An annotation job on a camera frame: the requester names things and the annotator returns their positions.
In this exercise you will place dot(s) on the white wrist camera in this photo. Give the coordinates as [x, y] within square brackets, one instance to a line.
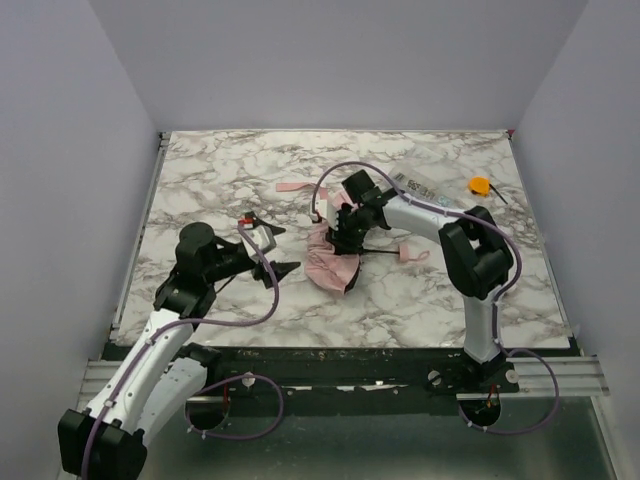
[253, 240]
[325, 210]

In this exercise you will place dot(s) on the orange tape measure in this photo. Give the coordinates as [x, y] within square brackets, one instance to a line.
[480, 186]

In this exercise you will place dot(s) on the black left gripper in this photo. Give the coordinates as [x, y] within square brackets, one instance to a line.
[255, 252]

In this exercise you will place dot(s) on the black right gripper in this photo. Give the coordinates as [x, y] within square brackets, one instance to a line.
[342, 227]

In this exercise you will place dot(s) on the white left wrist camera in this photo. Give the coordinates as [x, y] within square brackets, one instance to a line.
[253, 240]

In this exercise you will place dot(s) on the white tissue packet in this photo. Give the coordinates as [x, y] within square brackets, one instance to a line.
[422, 187]

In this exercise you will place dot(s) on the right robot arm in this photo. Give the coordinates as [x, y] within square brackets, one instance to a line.
[478, 256]

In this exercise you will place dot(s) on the pink folding umbrella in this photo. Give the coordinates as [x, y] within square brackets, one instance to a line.
[338, 274]

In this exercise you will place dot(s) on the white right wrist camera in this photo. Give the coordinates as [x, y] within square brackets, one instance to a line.
[325, 210]

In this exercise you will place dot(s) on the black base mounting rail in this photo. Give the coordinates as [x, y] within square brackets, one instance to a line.
[303, 382]

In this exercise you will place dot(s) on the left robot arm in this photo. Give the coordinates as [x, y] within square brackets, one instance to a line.
[109, 438]

